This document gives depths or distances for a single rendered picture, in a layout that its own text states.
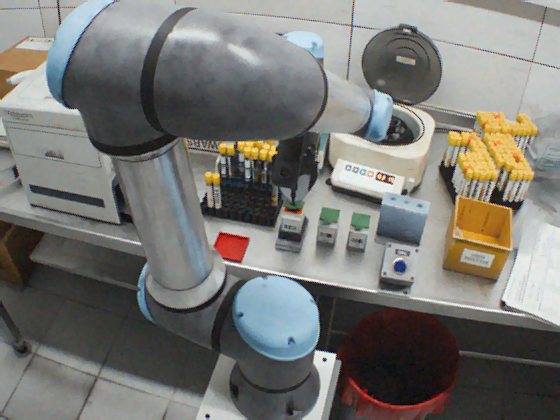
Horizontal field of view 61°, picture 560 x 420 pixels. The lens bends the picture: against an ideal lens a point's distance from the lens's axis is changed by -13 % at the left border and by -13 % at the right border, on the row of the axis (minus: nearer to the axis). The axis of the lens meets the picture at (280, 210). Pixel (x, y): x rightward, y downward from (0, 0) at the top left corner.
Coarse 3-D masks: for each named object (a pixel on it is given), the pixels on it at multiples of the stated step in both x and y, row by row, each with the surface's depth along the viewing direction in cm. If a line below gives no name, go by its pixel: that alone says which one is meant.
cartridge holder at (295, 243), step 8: (304, 224) 114; (280, 232) 113; (288, 232) 112; (296, 232) 112; (304, 232) 115; (280, 240) 113; (288, 240) 113; (296, 240) 113; (288, 248) 113; (296, 248) 112
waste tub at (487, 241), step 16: (464, 208) 113; (480, 208) 112; (496, 208) 110; (464, 224) 116; (480, 224) 115; (496, 224) 113; (448, 240) 111; (464, 240) 103; (480, 240) 115; (496, 240) 115; (512, 240) 102; (448, 256) 107; (464, 256) 105; (480, 256) 104; (496, 256) 103; (464, 272) 108; (480, 272) 107; (496, 272) 105
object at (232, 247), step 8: (216, 240) 114; (224, 240) 115; (232, 240) 115; (240, 240) 115; (248, 240) 114; (216, 248) 113; (224, 248) 113; (232, 248) 113; (240, 248) 113; (224, 256) 111; (232, 256) 111; (240, 256) 111
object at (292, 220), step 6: (288, 210) 111; (294, 210) 112; (300, 210) 111; (282, 216) 110; (288, 216) 111; (294, 216) 110; (300, 216) 110; (282, 222) 111; (288, 222) 111; (294, 222) 110; (300, 222) 110; (282, 228) 112; (288, 228) 112; (294, 228) 112; (300, 228) 111
